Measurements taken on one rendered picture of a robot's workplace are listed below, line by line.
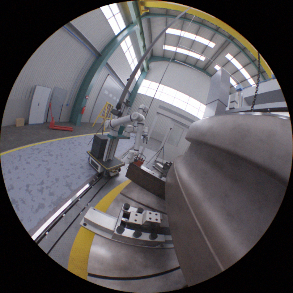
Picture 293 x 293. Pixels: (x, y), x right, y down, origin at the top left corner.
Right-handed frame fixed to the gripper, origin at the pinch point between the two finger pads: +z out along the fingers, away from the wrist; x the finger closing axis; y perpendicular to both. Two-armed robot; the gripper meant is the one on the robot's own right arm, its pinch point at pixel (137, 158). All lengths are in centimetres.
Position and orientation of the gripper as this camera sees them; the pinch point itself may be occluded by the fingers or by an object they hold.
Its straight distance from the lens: 165.4
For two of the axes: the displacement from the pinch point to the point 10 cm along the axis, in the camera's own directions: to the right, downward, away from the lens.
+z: 3.8, -0.6, 9.2
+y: 3.7, -9.1, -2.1
